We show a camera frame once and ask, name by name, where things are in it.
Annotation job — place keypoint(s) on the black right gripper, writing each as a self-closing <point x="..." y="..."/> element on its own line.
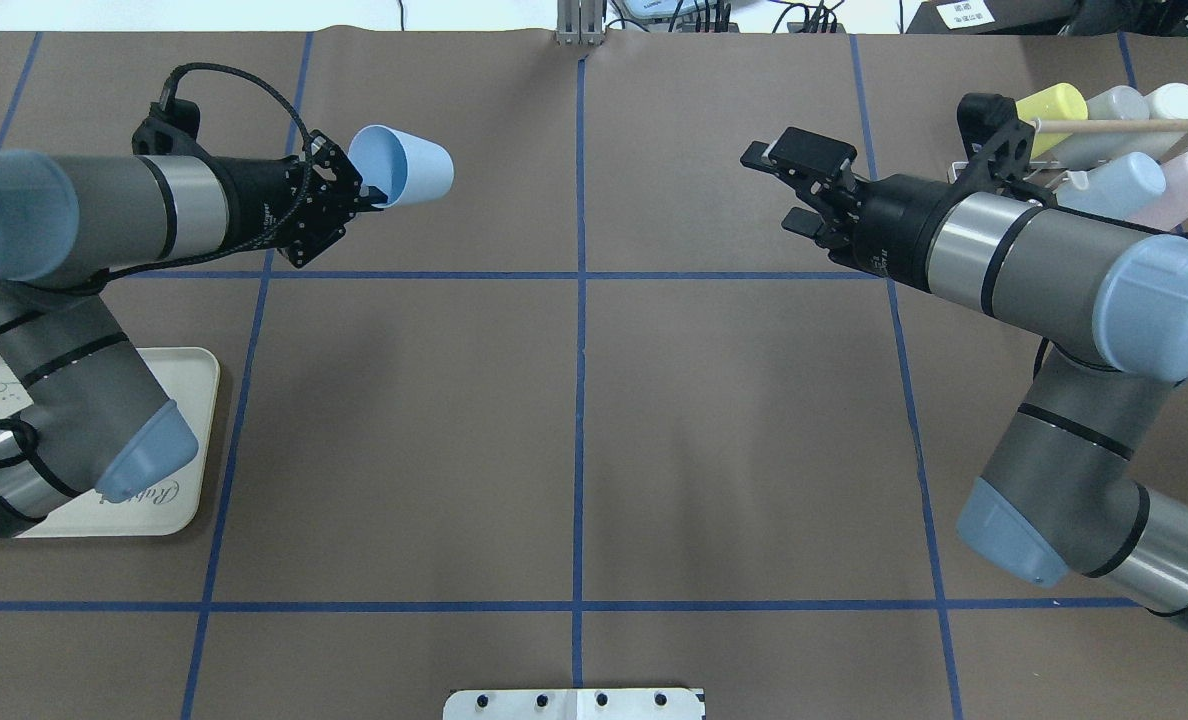
<point x="897" y="227"/>

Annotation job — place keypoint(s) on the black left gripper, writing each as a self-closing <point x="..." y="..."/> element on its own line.
<point x="257" y="197"/>

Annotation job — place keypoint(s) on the blue cup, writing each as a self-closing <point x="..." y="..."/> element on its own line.
<point x="1117" y="190"/>
<point x="407" y="168"/>

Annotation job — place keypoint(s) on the yellow cup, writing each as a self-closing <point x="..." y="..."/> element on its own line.
<point x="1056" y="102"/>

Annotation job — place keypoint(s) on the grey cup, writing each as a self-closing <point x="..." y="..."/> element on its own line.
<point x="1083" y="151"/>

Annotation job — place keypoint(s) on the pink cup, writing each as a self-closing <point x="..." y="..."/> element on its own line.
<point x="1170" y="209"/>

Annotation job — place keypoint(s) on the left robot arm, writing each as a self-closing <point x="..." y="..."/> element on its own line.
<point x="71" y="225"/>

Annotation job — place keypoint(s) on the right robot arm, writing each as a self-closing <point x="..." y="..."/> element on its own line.
<point x="1110" y="298"/>

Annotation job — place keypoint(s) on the cream plastic tray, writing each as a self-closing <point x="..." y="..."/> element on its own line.
<point x="98" y="474"/>

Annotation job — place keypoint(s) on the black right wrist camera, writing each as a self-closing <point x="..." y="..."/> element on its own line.
<point x="997" y="145"/>

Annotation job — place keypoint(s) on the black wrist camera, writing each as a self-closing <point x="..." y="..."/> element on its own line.
<point x="997" y="145"/>
<point x="166" y="125"/>

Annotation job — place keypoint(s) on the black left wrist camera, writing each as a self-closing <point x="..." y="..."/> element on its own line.
<point x="166" y="125"/>

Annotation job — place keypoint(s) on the aluminium frame post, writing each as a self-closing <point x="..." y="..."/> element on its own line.
<point x="581" y="22"/>

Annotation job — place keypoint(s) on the white wire cup rack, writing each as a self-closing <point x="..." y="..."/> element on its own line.
<point x="1133" y="127"/>

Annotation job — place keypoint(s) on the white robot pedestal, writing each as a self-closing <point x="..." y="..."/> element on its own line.
<point x="577" y="703"/>

